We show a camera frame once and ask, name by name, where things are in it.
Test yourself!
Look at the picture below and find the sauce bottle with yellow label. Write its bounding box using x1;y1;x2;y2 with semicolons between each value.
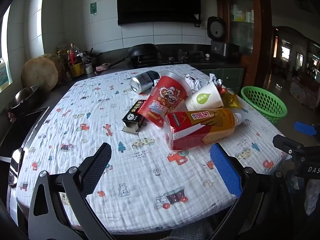
69;44;85;78

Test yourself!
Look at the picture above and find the green plastic basket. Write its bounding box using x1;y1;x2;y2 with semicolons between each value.
240;86;288;126

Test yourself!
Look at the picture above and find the black induction cooker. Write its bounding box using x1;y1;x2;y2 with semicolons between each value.
0;107;50;155

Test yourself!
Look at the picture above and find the small black box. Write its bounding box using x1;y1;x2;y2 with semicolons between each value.
122;99;148;132

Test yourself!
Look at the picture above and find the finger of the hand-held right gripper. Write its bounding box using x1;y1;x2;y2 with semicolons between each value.
272;134;305;157
294;121;320;137

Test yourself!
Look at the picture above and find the metal bowl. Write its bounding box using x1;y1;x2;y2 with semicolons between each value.
10;85;40;109

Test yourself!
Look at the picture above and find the black range hood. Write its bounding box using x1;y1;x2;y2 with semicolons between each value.
115;0;215;26

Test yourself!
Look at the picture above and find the white detergent bottle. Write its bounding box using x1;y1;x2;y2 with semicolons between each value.
0;57;13;92

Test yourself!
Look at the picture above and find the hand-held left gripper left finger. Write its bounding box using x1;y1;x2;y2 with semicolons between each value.
28;142;115;240

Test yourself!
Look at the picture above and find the wooden glass cabinet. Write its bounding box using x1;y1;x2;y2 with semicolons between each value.
215;0;273;88

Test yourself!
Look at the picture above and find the black rice cooker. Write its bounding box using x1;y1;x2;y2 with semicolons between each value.
207;16;240;60

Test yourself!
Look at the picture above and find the person's right hand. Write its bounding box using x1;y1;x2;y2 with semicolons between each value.
304;179;320;216

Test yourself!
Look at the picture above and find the white printed tablecloth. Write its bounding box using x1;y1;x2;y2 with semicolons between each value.
15;64;292;235

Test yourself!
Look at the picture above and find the silver foil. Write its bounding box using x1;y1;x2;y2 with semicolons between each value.
184;73;223;92

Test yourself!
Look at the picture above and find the black gas stove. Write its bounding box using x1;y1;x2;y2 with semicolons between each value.
131;50;208;68

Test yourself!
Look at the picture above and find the red yellow snack wrapper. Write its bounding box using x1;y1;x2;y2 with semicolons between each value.
216;84;242;109

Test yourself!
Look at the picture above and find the green lower cabinet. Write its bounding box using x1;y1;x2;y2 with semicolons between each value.
197;67;245;90

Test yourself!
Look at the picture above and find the large red paper cup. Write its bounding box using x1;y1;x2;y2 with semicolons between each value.
139;71;190;128

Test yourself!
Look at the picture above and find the white paper cup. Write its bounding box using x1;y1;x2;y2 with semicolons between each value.
184;82;224;112

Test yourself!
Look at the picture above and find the orange drink bottle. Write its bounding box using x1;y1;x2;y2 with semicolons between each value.
164;107;243;151

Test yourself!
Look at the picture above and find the black wok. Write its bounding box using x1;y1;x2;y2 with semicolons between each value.
105;43;160;68

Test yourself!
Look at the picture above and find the pink cloth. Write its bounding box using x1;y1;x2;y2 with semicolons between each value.
94;62;110;74

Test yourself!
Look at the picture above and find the round wooden chopping block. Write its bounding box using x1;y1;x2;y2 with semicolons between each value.
21;57;59;93
42;54;66;82

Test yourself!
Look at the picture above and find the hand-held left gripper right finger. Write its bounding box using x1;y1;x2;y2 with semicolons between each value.
207;143;293;240

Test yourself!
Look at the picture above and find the dark utensil holder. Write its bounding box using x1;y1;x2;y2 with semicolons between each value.
81;48;102;62

